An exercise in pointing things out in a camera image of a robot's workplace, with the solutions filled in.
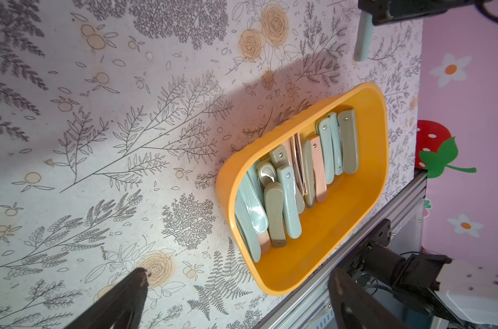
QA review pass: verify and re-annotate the pink folding fruit knife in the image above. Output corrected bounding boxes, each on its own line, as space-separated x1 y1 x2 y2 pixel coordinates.
309 135 327 203

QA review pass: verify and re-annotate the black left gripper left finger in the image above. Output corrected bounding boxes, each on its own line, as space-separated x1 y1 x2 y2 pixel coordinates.
67 267 148 328

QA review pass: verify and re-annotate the grey green folding knife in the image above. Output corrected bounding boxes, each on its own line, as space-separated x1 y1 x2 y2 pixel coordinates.
337 109 359 174

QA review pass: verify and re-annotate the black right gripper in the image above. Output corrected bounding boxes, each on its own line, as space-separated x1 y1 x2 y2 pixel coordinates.
357 0 476 26

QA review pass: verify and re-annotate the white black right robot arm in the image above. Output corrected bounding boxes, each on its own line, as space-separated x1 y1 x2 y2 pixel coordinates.
359 1 498 326

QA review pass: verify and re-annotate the light blue folding knife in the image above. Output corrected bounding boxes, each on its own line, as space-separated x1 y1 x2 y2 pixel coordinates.
353 11 374 63

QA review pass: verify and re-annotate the yellow plastic storage box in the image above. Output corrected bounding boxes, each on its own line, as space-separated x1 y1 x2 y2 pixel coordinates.
216 82 390 296

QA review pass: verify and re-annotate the mint green folding knife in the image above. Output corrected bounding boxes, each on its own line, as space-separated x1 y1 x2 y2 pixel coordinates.
277 165 302 239
237 174 269 234

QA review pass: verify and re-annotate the aluminium frame rail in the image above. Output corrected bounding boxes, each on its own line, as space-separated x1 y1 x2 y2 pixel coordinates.
254 170 431 328

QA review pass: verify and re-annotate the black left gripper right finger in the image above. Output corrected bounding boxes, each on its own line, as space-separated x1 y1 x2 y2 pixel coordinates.
328 269 407 329

